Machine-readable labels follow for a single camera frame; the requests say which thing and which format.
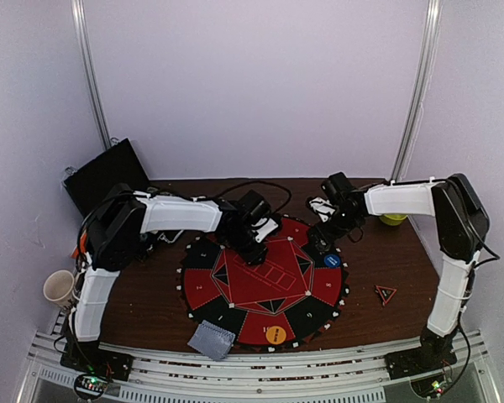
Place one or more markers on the aluminium front rail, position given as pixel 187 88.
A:
pixel 356 374

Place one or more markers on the black poker chip case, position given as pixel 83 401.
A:
pixel 102 190

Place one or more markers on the wrist white camera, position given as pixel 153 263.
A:
pixel 265 228
pixel 322 208

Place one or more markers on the blue small blind button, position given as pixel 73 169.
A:
pixel 332 260

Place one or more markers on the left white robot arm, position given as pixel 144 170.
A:
pixel 99 270

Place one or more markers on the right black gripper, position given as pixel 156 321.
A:
pixel 320 235

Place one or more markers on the orange plastic cup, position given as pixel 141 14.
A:
pixel 81 247

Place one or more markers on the red black triangular token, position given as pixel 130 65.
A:
pixel 385 293

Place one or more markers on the grey playing card deck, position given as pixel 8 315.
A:
pixel 212 341

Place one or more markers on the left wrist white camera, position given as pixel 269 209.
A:
pixel 265 228

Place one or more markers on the round red black poker mat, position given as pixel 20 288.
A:
pixel 293 288

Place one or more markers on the yellow green plastic bowl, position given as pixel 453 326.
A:
pixel 393 220

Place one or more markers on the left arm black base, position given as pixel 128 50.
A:
pixel 89 358

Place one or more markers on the left aluminium frame post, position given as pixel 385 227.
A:
pixel 80 24

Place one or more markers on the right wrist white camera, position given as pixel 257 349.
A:
pixel 322 208

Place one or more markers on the white floral ceramic mug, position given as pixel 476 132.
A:
pixel 58 288

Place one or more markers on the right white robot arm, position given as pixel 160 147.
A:
pixel 462 225

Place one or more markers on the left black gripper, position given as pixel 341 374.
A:
pixel 254 259

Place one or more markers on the orange big blind button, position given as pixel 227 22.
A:
pixel 275 335

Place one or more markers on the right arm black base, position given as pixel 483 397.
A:
pixel 420 360

